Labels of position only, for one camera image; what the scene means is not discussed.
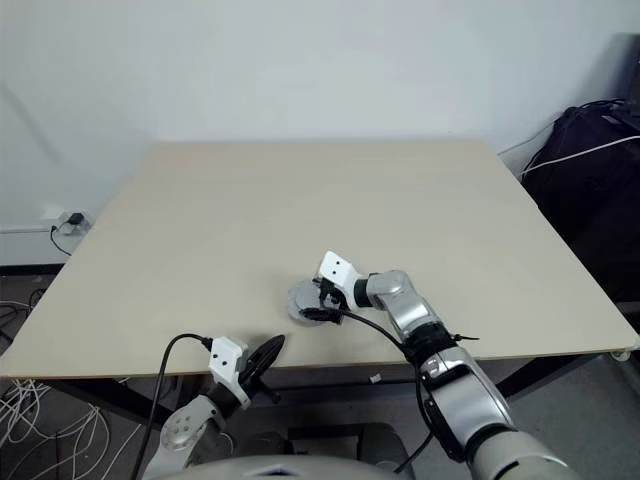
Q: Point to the round silver motor lid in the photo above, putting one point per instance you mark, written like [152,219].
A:
[301,292]

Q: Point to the black plug adapter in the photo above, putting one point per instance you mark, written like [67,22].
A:
[76,219]

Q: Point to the dark rounded shape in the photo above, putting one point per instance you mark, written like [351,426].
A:
[262,443]

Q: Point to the small white clip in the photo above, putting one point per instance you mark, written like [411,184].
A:
[375,378]

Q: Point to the grey power socket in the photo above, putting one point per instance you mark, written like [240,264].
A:
[62,227]

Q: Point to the dark flat block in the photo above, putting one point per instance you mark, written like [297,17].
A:
[340,440]

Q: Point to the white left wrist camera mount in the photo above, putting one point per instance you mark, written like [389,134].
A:
[225,357]

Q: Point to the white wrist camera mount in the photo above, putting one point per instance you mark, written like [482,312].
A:
[335,267]
[225,357]

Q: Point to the black bag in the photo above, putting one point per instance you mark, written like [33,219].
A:
[585,210]

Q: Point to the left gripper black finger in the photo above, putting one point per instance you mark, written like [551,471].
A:
[262,351]
[271,359]

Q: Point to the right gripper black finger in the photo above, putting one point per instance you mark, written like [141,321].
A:
[322,316]

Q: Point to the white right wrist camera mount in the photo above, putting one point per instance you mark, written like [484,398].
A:
[335,267]

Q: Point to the round silver motor housing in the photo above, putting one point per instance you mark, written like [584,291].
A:
[312,322]

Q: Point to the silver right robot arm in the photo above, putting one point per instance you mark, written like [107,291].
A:
[415,310]

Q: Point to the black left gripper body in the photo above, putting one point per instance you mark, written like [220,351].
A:
[254,384]

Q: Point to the black table frame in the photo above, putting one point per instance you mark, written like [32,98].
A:
[525,372]

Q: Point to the grey table corner bracket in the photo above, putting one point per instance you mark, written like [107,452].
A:
[621,355]

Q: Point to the silver robot torso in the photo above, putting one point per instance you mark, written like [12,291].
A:
[280,470]

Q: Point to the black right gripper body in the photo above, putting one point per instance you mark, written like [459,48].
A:
[331,296]

